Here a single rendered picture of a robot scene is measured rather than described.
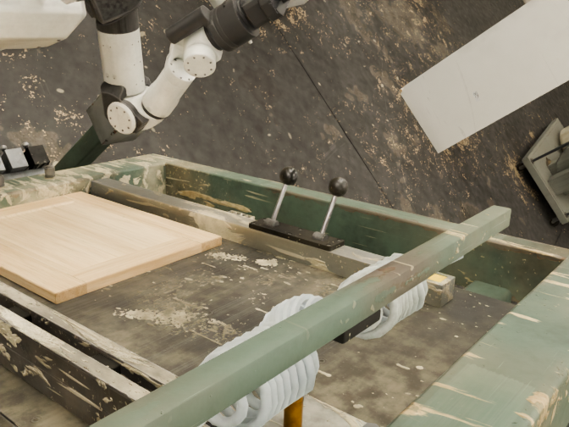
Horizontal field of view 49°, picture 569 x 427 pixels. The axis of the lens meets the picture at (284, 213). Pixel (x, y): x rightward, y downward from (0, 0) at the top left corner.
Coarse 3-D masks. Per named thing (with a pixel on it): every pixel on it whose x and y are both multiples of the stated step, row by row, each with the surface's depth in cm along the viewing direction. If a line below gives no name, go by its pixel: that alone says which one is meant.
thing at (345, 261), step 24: (96, 192) 156; (120, 192) 149; (144, 192) 147; (168, 216) 139; (192, 216) 134; (216, 216) 131; (240, 216) 131; (240, 240) 127; (264, 240) 122; (288, 240) 118; (312, 264) 116; (336, 264) 112; (360, 264) 109; (432, 288) 101
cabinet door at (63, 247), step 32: (0, 224) 130; (32, 224) 130; (64, 224) 131; (96, 224) 131; (128, 224) 132; (160, 224) 132; (0, 256) 112; (32, 256) 113; (64, 256) 114; (96, 256) 114; (128, 256) 114; (160, 256) 114; (32, 288) 102; (64, 288) 100; (96, 288) 104
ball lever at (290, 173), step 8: (288, 168) 124; (280, 176) 124; (288, 176) 123; (296, 176) 124; (288, 184) 124; (280, 192) 124; (280, 200) 124; (272, 216) 124; (264, 224) 123; (272, 224) 122
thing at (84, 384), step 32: (0, 288) 86; (0, 320) 78; (32, 320) 81; (64, 320) 78; (0, 352) 80; (32, 352) 74; (64, 352) 70; (96, 352) 72; (128, 352) 71; (32, 384) 76; (64, 384) 71; (96, 384) 66; (128, 384) 65; (160, 384) 65; (96, 416) 68; (288, 416) 52; (320, 416) 55; (352, 416) 55
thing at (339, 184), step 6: (330, 180) 118; (336, 180) 116; (342, 180) 116; (330, 186) 117; (336, 186) 116; (342, 186) 116; (330, 192) 117; (336, 192) 116; (342, 192) 116; (336, 198) 117; (330, 204) 117; (330, 210) 117; (330, 216) 117; (324, 222) 117; (324, 228) 116; (318, 234) 116; (324, 234) 116; (318, 240) 116; (324, 240) 116
